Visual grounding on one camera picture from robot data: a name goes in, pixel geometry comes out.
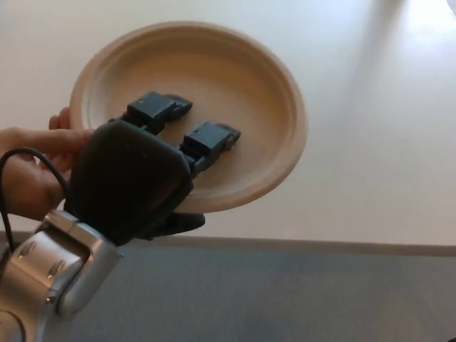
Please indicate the round beige paper plate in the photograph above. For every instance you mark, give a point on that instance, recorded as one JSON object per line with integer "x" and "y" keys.
{"x": 221, "y": 82}

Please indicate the robot left silver arm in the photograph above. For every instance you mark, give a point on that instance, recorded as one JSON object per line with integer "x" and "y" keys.
{"x": 32, "y": 270}

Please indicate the robot left black hand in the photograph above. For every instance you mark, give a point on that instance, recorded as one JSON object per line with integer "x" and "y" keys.
{"x": 132, "y": 178}

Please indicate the person bare hand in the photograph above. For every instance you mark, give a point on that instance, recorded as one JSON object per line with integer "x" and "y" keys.
{"x": 25, "y": 185}

